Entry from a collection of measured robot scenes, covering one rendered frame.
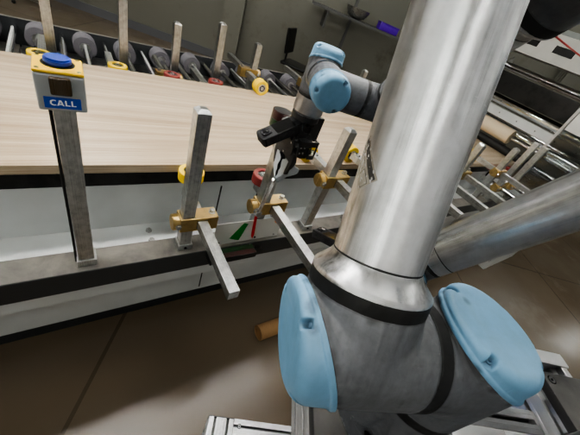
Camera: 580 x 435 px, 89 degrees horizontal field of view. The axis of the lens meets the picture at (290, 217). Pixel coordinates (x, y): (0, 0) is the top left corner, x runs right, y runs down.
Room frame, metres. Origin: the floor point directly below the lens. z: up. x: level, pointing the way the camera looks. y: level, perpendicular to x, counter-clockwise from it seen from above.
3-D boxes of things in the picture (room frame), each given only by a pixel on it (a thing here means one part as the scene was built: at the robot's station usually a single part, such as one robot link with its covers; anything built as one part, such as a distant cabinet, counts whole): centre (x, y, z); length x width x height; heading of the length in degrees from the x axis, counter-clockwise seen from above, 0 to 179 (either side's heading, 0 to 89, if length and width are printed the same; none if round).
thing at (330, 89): (0.65, 0.02, 1.32); 0.11 x 0.11 x 0.08; 18
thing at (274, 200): (0.83, 0.09, 0.85); 0.14 x 0.06 x 0.05; 135
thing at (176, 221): (0.65, 0.27, 0.81); 0.14 x 0.06 x 0.05; 135
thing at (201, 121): (0.63, 0.28, 0.93); 0.04 x 0.04 x 0.48; 45
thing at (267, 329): (0.96, -0.20, 0.04); 0.30 x 0.08 x 0.08; 135
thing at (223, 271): (0.61, 0.21, 0.81); 0.44 x 0.03 x 0.04; 45
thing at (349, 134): (0.99, -0.07, 0.91); 0.04 x 0.04 x 0.48; 45
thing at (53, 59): (0.45, 0.47, 1.22); 0.04 x 0.04 x 0.02
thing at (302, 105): (0.74, 0.07, 1.24); 0.08 x 0.08 x 0.05
